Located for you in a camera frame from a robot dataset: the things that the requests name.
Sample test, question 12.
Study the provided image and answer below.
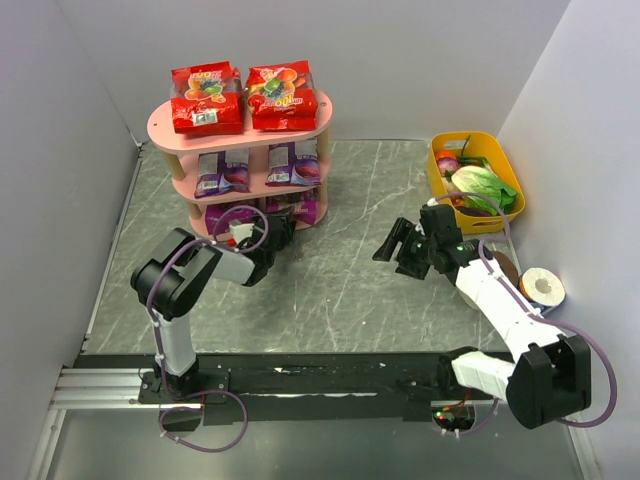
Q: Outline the white tape roll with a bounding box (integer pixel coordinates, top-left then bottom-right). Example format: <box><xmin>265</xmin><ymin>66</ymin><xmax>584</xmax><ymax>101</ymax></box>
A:
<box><xmin>519</xmin><ymin>267</ymin><xmax>566</xmax><ymax>307</ymax></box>

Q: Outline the red fruit candy bag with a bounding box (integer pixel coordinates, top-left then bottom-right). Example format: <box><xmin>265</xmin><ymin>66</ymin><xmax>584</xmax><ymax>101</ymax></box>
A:
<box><xmin>245</xmin><ymin>60</ymin><xmax>318</xmax><ymax>131</ymax></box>
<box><xmin>170</xmin><ymin>61</ymin><xmax>245</xmax><ymax>136</ymax></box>

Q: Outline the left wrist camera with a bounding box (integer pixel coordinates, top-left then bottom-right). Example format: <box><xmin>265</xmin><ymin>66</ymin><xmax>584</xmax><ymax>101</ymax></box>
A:
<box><xmin>228</xmin><ymin>223</ymin><xmax>254</xmax><ymax>246</ymax></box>

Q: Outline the yellow plastic basket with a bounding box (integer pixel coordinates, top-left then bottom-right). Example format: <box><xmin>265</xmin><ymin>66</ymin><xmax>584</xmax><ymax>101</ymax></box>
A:
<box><xmin>426</xmin><ymin>131</ymin><xmax>525</xmax><ymax>235</ymax></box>

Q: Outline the black base frame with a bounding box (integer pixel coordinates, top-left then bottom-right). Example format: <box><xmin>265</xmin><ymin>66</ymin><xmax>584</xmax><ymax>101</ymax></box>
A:
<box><xmin>137</xmin><ymin>352</ymin><xmax>521</xmax><ymax>426</ymax></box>

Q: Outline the purple Fox's berries bag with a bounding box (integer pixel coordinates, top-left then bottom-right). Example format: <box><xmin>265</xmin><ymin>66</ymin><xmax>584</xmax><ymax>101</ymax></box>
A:
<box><xmin>194</xmin><ymin>148</ymin><xmax>250</xmax><ymax>198</ymax></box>
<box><xmin>265</xmin><ymin>138</ymin><xmax>321</xmax><ymax>187</ymax></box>

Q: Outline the brown round object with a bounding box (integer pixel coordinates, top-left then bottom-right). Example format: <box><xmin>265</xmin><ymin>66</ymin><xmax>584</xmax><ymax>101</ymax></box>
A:
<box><xmin>492</xmin><ymin>251</ymin><xmax>520</xmax><ymax>288</ymax></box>

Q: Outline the purple grape candy bag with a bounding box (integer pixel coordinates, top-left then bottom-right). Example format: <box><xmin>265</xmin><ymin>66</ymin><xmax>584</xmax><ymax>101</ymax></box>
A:
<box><xmin>266</xmin><ymin>189</ymin><xmax>318</xmax><ymax>226</ymax></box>
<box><xmin>204</xmin><ymin>201</ymin><xmax>260</xmax><ymax>237</ymax></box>

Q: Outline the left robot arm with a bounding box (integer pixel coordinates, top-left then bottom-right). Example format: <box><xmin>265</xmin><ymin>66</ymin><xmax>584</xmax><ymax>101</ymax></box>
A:
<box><xmin>130</xmin><ymin>212</ymin><xmax>296</xmax><ymax>400</ymax></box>

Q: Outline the green toy cabbage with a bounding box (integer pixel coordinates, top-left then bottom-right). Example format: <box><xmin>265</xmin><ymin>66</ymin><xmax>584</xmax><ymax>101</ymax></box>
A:
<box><xmin>451</xmin><ymin>165</ymin><xmax>518</xmax><ymax>216</ymax></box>

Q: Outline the red toy vegetable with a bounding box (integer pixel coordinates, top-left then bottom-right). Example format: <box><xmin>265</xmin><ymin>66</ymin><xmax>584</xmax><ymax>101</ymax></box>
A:
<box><xmin>435</xmin><ymin>150</ymin><xmax>460</xmax><ymax>177</ymax></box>

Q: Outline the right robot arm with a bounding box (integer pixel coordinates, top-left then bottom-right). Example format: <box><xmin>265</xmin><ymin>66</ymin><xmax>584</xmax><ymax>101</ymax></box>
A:
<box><xmin>372</xmin><ymin>205</ymin><xmax>592</xmax><ymax>429</ymax></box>

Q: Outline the pink three-tier shelf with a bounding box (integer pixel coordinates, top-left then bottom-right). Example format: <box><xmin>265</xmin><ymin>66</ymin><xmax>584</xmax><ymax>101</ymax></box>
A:
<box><xmin>147</xmin><ymin>90</ymin><xmax>332</xmax><ymax>238</ymax></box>

